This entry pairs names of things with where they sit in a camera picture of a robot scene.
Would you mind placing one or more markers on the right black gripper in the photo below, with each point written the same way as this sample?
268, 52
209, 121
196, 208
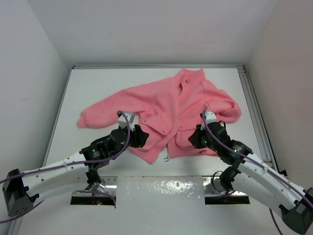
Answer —
194, 138

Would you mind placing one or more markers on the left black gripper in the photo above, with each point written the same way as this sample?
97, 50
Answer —
138, 136

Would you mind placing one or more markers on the silver zipper pull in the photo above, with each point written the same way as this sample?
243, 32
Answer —
167, 158

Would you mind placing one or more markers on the pink fleece jacket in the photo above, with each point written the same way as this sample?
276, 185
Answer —
169, 111

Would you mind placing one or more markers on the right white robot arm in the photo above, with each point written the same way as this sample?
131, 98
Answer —
247, 173

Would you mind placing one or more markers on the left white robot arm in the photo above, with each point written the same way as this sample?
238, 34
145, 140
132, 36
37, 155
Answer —
23, 191

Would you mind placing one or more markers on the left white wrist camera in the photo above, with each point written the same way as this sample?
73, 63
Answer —
125, 120

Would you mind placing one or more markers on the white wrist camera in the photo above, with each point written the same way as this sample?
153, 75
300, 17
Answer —
125, 120
207, 117

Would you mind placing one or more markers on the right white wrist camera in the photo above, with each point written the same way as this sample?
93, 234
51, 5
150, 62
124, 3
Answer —
207, 117

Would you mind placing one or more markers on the shiny metal base plate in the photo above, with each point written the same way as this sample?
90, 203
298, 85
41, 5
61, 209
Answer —
165, 185

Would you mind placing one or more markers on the aluminium frame rail right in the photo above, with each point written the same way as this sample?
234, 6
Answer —
257, 120

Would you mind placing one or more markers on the aluminium frame rail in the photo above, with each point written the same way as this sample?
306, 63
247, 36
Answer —
29, 105
257, 120
159, 66

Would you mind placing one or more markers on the aluminium frame rail back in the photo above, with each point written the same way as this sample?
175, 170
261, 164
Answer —
159, 66

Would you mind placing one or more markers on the aluminium frame rail left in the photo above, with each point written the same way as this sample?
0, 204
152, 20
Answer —
29, 105

